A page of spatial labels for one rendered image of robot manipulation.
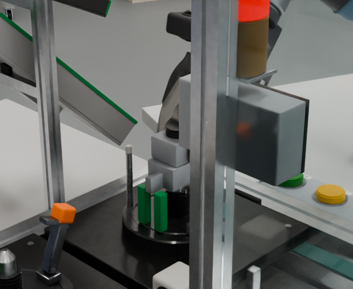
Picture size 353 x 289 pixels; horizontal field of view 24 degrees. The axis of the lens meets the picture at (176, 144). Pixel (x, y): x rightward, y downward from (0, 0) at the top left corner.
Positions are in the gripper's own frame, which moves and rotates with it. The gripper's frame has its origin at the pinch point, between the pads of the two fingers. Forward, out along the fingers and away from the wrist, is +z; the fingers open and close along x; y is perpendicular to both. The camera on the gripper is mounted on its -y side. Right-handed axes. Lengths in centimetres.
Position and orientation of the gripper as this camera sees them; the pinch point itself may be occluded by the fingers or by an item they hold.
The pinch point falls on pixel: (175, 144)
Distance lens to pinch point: 100.3
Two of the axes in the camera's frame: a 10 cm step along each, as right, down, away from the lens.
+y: 5.4, 3.4, 7.7
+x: -7.2, -2.9, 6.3
